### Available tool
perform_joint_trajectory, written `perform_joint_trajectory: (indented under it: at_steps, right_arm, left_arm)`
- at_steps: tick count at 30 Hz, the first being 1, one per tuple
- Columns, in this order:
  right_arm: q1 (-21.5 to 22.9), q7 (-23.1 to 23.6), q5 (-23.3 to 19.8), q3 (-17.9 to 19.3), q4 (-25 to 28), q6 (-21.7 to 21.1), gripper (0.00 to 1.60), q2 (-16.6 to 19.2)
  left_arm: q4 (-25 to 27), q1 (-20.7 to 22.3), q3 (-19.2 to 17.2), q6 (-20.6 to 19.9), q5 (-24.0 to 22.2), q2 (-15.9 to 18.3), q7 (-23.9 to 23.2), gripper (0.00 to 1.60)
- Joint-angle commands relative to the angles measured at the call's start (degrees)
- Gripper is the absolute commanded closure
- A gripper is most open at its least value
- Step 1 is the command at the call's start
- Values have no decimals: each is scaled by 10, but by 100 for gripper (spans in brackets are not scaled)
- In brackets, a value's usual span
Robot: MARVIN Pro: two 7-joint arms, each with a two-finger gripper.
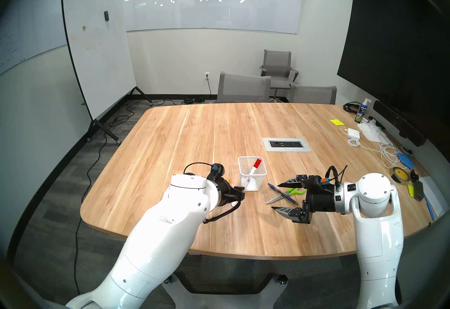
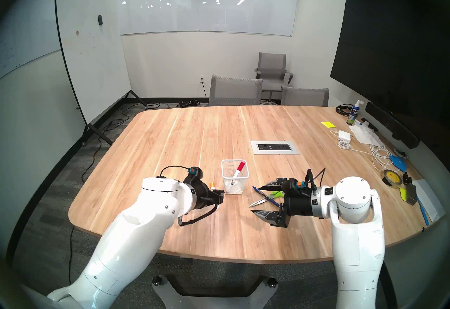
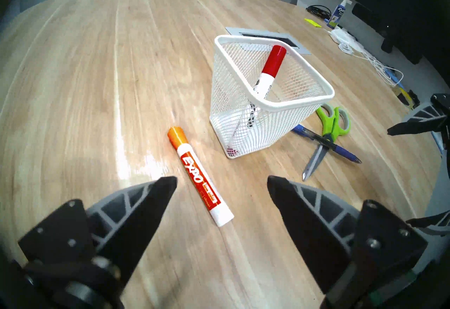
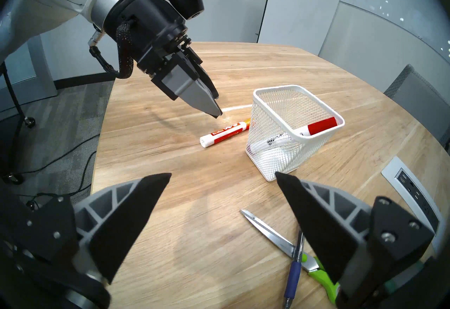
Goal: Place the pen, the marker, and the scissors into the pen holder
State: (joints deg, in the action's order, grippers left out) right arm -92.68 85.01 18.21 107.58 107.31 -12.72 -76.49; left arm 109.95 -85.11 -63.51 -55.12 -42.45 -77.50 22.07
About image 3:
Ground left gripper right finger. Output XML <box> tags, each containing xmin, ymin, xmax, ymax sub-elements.
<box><xmin>267</xmin><ymin>176</ymin><xmax>428</xmax><ymax>309</ymax></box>

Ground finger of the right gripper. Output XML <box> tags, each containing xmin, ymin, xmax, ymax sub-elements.
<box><xmin>406</xmin><ymin>210</ymin><xmax>450</xmax><ymax>237</ymax></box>
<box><xmin>387</xmin><ymin>94</ymin><xmax>450</xmax><ymax>136</ymax></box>

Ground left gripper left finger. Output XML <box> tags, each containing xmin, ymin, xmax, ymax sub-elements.
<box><xmin>18</xmin><ymin>176</ymin><xmax>178</xmax><ymax>307</ymax></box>

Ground orange cap white marker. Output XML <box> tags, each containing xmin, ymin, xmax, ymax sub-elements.
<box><xmin>167</xmin><ymin>126</ymin><xmax>234</xmax><ymax>227</ymax></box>

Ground red cap dotted marker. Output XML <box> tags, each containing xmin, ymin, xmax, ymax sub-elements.
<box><xmin>227</xmin><ymin>45</ymin><xmax>287</xmax><ymax>156</ymax></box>

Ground blue ballpoint pen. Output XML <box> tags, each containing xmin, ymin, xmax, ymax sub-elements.
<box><xmin>292</xmin><ymin>124</ymin><xmax>362</xmax><ymax>164</ymax></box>

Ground white mesh pen holder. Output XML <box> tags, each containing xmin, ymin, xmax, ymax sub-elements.
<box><xmin>210</xmin><ymin>34</ymin><xmax>335</xmax><ymax>159</ymax></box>

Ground yellow black tape roll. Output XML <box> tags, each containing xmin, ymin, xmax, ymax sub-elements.
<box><xmin>397</xmin><ymin>88</ymin><xmax>420</xmax><ymax>108</ymax></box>

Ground blue flat object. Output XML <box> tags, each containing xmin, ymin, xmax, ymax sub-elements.
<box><xmin>385</xmin><ymin>67</ymin><xmax>405</xmax><ymax>88</ymax></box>

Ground black video sound bar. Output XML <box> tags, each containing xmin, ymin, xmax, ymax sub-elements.
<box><xmin>352</xmin><ymin>2</ymin><xmax>422</xmax><ymax>64</ymax></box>

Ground whiteboard cleaner spray bottle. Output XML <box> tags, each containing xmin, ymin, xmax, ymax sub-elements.
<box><xmin>327</xmin><ymin>0</ymin><xmax>352</xmax><ymax>29</ymax></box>

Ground grey table power outlet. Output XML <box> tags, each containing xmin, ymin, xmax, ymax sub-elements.
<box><xmin>225</xmin><ymin>27</ymin><xmax>311</xmax><ymax>55</ymax></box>

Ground white coiled cable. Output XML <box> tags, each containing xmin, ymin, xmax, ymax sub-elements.
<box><xmin>338</xmin><ymin>43</ymin><xmax>404</xmax><ymax>87</ymax></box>

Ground green handled scissors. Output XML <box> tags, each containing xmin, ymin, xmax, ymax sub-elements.
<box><xmin>302</xmin><ymin>103</ymin><xmax>351</xmax><ymax>181</ymax></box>

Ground black coiled cable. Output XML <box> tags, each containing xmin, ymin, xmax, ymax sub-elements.
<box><xmin>306</xmin><ymin>5</ymin><xmax>332</xmax><ymax>18</ymax></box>

